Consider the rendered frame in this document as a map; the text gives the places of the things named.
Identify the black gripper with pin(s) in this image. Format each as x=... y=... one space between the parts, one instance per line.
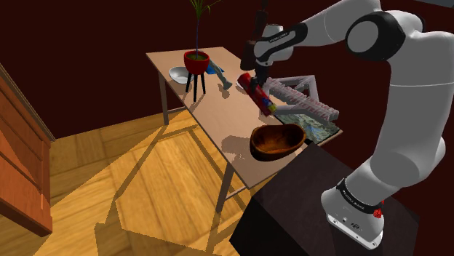
x=262 y=72

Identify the light wooden table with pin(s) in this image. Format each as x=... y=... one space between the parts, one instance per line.
x=220 y=113

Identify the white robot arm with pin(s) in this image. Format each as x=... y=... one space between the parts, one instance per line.
x=415 y=117

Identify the landscape picture book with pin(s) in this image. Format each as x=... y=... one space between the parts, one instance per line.
x=315 y=129

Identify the blue flat cloth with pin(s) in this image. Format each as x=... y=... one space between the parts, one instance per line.
x=212 y=70

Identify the white bowl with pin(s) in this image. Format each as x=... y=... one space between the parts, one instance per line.
x=177 y=73

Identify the orange wooden chest of drawers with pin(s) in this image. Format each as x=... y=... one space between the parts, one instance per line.
x=21 y=159

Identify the white dish rack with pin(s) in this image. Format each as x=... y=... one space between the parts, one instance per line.
x=312 y=106

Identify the dark robot stand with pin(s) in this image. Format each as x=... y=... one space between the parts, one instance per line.
x=301 y=198

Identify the long red box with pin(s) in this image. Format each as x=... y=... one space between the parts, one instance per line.
x=265 y=102

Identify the brown wooden bowl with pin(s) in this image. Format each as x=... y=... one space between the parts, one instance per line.
x=275 y=143

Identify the red potted plant on legs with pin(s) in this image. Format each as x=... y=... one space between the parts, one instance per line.
x=196 y=63

